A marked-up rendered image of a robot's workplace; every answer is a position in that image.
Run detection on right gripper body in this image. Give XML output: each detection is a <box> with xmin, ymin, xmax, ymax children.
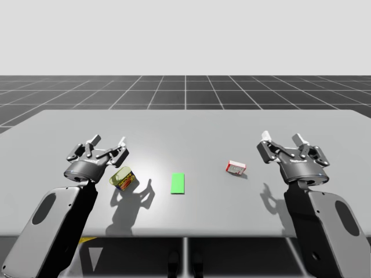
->
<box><xmin>277</xmin><ymin>150</ymin><xmax>330</xmax><ymax>185</ymax></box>

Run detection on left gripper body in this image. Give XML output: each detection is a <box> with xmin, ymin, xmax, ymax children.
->
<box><xmin>63</xmin><ymin>148</ymin><xmax>113</xmax><ymax>184</ymax></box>

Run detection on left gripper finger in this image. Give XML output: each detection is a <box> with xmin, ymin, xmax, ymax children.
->
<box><xmin>66</xmin><ymin>134</ymin><xmax>103</xmax><ymax>163</ymax></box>
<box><xmin>103</xmin><ymin>136</ymin><xmax>130</xmax><ymax>169</ymax></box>

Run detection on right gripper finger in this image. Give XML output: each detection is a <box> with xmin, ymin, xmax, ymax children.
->
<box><xmin>256</xmin><ymin>130</ymin><xmax>291</xmax><ymax>164</ymax></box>
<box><xmin>292</xmin><ymin>133</ymin><xmax>332</xmax><ymax>169</ymax></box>

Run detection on green and blue rectangular can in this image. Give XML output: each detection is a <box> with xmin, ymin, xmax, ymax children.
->
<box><xmin>109</xmin><ymin>166</ymin><xmax>137</xmax><ymax>192</ymax></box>

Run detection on red and white carton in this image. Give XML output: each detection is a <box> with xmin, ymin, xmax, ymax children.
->
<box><xmin>225</xmin><ymin>159</ymin><xmax>248</xmax><ymax>176</ymax></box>

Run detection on green pad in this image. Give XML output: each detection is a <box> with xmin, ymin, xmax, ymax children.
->
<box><xmin>170</xmin><ymin>172</ymin><xmax>187</xmax><ymax>195</ymax></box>

